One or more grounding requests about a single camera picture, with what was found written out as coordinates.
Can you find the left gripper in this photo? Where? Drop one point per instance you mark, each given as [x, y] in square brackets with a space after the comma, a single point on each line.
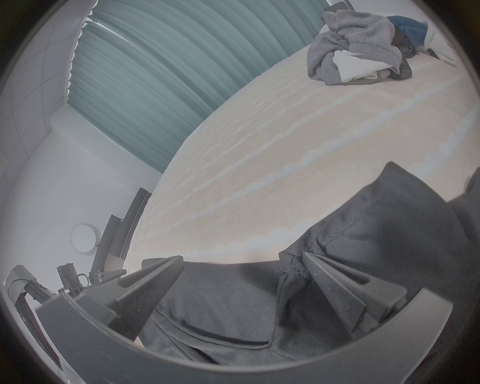
[94, 279]

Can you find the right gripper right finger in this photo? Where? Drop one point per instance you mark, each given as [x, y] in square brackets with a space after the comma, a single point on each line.
[345, 303]

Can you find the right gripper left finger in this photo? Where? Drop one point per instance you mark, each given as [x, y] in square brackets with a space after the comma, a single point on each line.
[131, 318]

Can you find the black T-shirt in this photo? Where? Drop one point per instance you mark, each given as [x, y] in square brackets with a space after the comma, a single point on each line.
[393, 232]

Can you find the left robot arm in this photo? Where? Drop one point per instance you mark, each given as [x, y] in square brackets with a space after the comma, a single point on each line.
[67, 277]

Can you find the bed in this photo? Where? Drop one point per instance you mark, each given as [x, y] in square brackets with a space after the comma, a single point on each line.
[300, 168]

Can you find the pile of clothes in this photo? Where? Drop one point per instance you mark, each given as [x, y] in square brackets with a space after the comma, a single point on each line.
[356, 41]

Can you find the blue-green curtain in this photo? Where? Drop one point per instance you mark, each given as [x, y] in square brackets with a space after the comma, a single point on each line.
[168, 75]

